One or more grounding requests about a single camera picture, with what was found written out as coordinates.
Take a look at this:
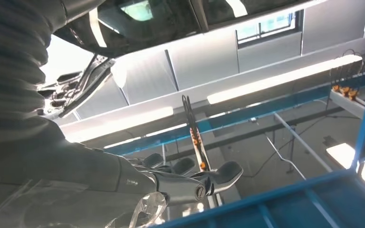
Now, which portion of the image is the white car with red stripe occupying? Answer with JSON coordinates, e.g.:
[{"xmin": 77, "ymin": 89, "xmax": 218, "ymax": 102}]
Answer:
[{"xmin": 38, "ymin": 0, "xmax": 328, "ymax": 120}]

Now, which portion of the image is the blue overhead beam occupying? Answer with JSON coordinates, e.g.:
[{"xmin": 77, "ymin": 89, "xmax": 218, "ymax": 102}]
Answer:
[{"xmin": 104, "ymin": 70, "xmax": 365, "ymax": 157}]

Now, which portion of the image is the dark framed window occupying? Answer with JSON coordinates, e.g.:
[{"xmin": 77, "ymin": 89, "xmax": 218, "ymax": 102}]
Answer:
[{"xmin": 236, "ymin": 11, "xmax": 304, "ymax": 49}]

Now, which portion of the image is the clear plastic film wrap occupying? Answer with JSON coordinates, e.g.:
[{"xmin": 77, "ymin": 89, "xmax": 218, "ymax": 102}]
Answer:
[{"xmin": 0, "ymin": 176, "xmax": 171, "ymax": 228}]

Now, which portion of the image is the long ceiling light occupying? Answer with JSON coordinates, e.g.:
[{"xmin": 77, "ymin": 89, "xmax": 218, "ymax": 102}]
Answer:
[
  {"xmin": 207, "ymin": 54, "xmax": 363, "ymax": 105},
  {"xmin": 326, "ymin": 143, "xmax": 365, "ymax": 199},
  {"xmin": 59, "ymin": 106, "xmax": 174, "ymax": 143}
]

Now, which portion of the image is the blue metal shelf rack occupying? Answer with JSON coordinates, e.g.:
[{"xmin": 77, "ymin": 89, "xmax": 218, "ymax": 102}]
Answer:
[{"xmin": 151, "ymin": 41, "xmax": 365, "ymax": 228}]

